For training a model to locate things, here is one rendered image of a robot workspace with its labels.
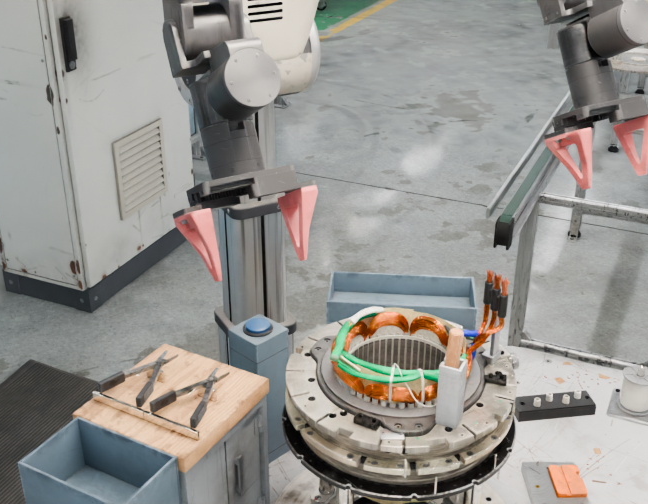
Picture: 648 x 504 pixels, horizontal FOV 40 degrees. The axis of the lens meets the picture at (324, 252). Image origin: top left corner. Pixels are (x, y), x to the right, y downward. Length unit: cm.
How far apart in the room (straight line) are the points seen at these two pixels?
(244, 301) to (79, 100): 181
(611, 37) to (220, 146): 50
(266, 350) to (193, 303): 216
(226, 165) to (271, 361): 61
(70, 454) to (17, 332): 231
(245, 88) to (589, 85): 50
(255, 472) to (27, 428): 173
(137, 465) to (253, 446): 20
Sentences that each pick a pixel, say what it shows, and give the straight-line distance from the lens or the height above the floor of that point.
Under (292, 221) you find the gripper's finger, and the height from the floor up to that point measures 140.
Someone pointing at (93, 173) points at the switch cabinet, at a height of 55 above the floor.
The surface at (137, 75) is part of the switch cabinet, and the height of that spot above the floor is 84.
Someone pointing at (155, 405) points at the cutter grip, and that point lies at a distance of 122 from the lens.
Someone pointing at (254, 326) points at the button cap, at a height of 104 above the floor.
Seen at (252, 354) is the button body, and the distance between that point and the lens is 144.
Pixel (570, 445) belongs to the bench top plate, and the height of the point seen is 78.
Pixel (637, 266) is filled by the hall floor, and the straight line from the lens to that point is 406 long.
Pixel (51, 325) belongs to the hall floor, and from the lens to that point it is 357.
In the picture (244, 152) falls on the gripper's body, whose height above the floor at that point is 149.
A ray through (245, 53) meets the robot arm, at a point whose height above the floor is 160.
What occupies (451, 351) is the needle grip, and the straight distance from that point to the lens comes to 110.
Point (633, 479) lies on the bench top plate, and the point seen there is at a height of 78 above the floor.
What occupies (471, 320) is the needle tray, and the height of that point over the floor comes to 104.
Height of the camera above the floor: 181
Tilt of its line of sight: 27 degrees down
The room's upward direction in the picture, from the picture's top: straight up
